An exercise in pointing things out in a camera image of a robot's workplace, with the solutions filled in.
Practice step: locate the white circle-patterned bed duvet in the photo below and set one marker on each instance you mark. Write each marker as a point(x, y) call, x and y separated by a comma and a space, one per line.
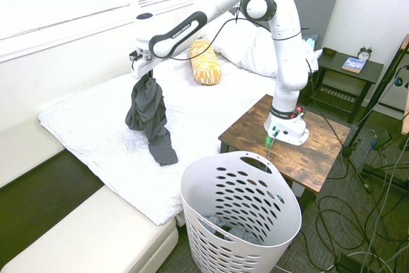
point(96, 126)

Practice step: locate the black camera tripod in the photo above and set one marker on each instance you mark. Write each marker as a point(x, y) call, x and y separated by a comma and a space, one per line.
point(381, 88)

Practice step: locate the yellow patterned bolster pillow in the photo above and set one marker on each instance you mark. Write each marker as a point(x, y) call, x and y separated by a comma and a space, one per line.
point(206, 62)

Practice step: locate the teal tissue box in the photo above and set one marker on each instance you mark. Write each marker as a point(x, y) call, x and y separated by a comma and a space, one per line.
point(311, 41)

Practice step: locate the small dark box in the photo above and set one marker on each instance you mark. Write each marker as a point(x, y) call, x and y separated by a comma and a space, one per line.
point(329, 51)

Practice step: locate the black slatted nightstand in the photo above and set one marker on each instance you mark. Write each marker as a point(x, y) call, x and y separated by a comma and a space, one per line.
point(374, 71)

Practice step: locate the black floor box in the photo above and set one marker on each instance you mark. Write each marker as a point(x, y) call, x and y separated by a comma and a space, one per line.
point(351, 265)

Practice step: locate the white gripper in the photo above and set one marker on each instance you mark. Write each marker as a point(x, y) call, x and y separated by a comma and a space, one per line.
point(140, 68)

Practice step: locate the black twin-bell alarm clock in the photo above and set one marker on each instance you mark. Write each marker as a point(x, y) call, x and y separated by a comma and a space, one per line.
point(364, 54)

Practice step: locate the black power adapter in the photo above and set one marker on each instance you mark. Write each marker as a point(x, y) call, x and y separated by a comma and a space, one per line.
point(381, 139)

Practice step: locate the rustic wooden side table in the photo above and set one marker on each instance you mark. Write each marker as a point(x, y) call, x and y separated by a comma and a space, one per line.
point(306, 158)

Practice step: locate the white bed pillow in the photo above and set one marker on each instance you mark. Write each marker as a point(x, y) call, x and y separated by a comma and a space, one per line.
point(249, 49)

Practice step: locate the white cushioned bench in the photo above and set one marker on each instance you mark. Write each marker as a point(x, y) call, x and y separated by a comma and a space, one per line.
point(80, 241)
point(28, 148)

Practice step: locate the grey garment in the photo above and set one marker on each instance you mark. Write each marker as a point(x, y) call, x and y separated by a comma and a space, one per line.
point(150, 116)

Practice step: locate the blue clamp device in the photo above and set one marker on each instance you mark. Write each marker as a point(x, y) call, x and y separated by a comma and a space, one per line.
point(398, 81)

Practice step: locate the grey clothes pile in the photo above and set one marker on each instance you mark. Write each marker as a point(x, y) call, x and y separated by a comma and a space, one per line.
point(236, 231)

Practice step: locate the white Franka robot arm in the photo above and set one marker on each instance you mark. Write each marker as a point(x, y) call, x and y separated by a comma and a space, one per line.
point(287, 62)

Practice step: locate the blue paperback book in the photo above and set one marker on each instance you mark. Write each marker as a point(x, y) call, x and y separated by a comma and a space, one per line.
point(354, 64)

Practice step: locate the white perforated laundry basket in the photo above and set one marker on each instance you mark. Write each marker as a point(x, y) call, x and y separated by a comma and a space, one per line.
point(255, 254)

